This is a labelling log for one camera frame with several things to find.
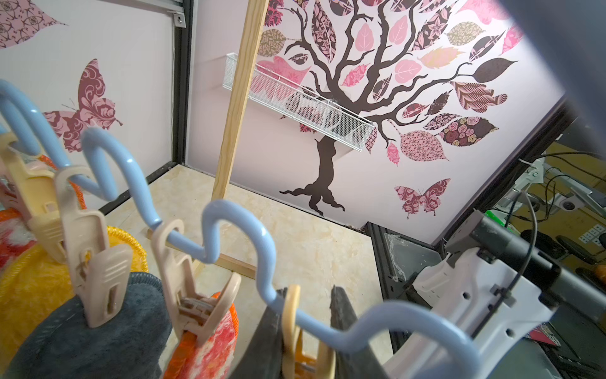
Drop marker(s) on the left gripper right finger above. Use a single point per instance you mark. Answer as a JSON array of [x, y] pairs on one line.
[[354, 359]]

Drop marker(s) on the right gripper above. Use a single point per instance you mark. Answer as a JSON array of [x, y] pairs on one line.
[[463, 293]]

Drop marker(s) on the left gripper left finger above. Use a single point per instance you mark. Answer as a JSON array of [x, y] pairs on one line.
[[263, 356]]

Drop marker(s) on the light blue clip hanger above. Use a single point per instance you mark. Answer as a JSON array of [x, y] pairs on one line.
[[34, 135]]

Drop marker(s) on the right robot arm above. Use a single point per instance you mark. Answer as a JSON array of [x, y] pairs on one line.
[[558, 285]]

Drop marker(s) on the beige clothes peg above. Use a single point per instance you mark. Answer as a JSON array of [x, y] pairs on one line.
[[189, 310], [28, 186], [99, 272], [295, 364]]

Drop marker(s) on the dark grey insole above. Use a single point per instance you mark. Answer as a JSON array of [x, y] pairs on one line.
[[128, 346]]

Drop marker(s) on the yellow insole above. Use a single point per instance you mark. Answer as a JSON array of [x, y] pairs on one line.
[[32, 287]]

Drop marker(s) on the wooden clothes rack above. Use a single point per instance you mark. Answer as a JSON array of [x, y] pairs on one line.
[[214, 24]]

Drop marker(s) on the white wire shelf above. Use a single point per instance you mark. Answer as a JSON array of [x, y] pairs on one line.
[[295, 101]]

